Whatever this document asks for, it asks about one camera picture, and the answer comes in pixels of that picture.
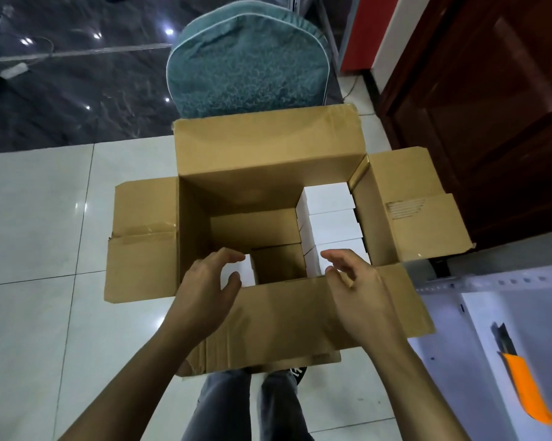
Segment person's left hand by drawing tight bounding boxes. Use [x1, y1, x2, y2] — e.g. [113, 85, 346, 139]
[161, 247, 246, 350]

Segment person's right hand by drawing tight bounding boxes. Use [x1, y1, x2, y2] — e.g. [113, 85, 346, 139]
[320, 249, 407, 355]

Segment stack of small white boxes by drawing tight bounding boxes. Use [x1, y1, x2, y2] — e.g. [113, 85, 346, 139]
[223, 181, 371, 288]

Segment white metal shelving rack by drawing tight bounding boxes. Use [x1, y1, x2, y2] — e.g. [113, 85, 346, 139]
[414, 263, 552, 441]

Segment large brown cardboard box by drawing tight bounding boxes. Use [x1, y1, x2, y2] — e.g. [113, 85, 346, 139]
[104, 104, 474, 377]

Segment orange utility knife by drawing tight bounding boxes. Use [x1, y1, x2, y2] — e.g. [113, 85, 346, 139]
[491, 321, 552, 425]

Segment person's left forearm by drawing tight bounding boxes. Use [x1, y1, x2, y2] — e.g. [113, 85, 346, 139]
[60, 326, 204, 441]

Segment person's right forearm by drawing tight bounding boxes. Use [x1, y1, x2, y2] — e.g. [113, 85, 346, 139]
[363, 339, 470, 441]

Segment person's grey trouser legs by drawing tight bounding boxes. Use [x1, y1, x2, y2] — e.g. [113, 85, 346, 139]
[182, 367, 314, 441]

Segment dark wooden door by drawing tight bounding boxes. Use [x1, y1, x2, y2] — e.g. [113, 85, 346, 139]
[379, 0, 552, 249]

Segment teal fabric chair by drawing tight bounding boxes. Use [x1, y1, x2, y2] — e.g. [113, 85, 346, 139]
[166, 0, 332, 120]

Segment white power strip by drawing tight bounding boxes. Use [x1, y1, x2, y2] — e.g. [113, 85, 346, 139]
[0, 61, 30, 81]

